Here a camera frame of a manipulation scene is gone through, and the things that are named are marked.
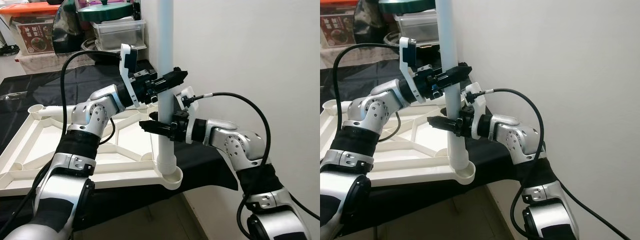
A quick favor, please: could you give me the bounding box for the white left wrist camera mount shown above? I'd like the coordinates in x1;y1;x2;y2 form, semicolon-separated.
119;43;146;110
399;36;426;105

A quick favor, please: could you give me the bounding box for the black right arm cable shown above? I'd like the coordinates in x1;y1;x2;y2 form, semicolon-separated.
194;91;272;240
481;88;547;240

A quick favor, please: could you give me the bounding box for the clear storage box orange lid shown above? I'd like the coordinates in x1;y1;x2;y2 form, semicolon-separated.
0;2;63;55
320;0;361;48

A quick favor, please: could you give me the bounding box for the dark red printed carton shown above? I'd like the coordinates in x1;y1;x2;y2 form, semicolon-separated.
320;15;357;48
12;17;55;53

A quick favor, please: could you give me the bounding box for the grey clear plastic box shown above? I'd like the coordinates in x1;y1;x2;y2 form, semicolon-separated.
91;19;147;51
392;11;443;45

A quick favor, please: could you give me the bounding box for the white plastic table top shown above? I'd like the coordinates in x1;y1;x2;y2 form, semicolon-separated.
320;97;476;188
0;102;184;197

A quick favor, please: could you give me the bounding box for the speckled cloth covered bench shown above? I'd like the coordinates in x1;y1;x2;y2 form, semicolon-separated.
15;50;68;76
320;46;351;63

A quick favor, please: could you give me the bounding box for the green round lid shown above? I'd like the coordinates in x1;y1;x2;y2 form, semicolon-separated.
377;0;438;15
77;0;136;22

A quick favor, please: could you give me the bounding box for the black shiny curved cover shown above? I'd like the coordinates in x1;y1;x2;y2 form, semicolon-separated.
51;0;96;53
352;0;401;46

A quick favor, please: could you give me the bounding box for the black tablecloth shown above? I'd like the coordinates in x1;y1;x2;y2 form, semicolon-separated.
0;60;240;238
320;59;553;236

